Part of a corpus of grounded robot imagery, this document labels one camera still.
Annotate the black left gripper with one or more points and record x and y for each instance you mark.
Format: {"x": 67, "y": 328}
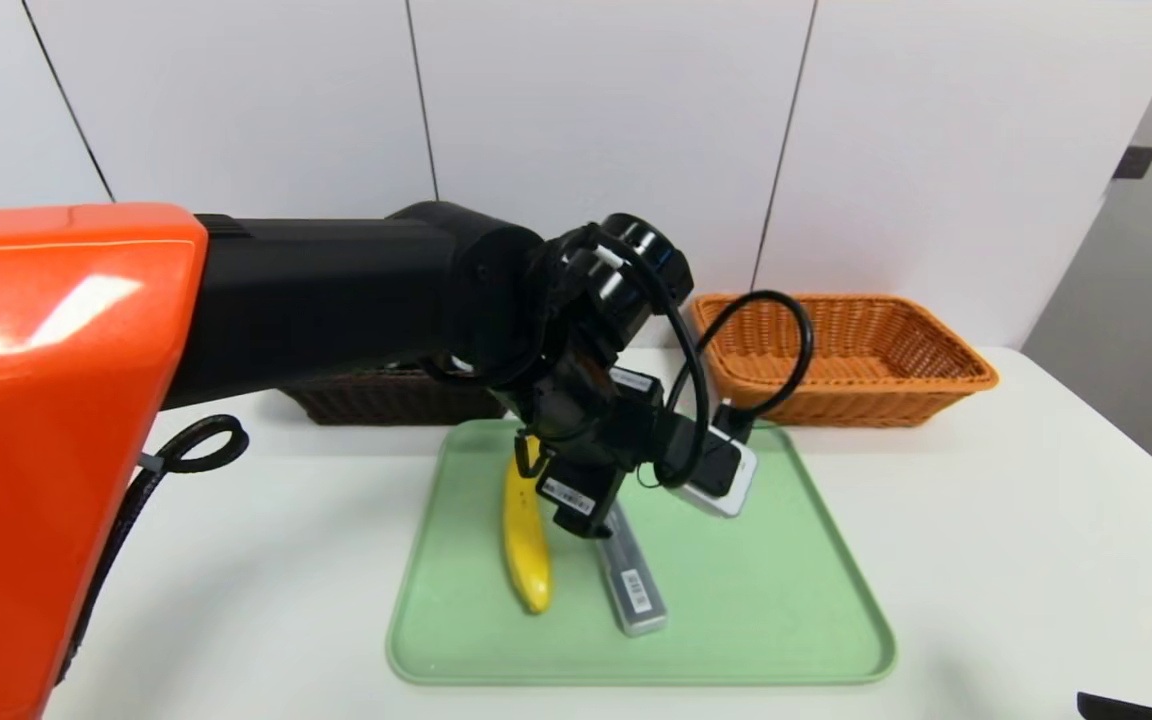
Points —
{"x": 572, "y": 495}

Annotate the grey transparent plastic case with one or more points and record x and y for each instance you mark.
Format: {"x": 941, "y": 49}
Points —
{"x": 641, "y": 600}

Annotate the orange and black left arm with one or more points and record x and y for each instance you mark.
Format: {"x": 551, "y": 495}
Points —
{"x": 86, "y": 450}

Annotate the dark brown wicker basket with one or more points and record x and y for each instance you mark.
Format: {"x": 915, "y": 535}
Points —
{"x": 386, "y": 400}

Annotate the orange wicker basket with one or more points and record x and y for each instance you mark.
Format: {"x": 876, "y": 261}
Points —
{"x": 886, "y": 350}

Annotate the yellow banana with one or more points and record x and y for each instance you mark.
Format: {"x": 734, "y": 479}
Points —
{"x": 526, "y": 560}

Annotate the light green plastic tray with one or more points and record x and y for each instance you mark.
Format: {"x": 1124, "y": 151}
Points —
{"x": 786, "y": 600}

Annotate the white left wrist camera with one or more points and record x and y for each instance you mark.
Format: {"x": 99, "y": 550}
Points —
{"x": 731, "y": 480}

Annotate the black wall fixture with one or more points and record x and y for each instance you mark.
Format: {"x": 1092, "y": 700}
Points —
{"x": 1135, "y": 161}

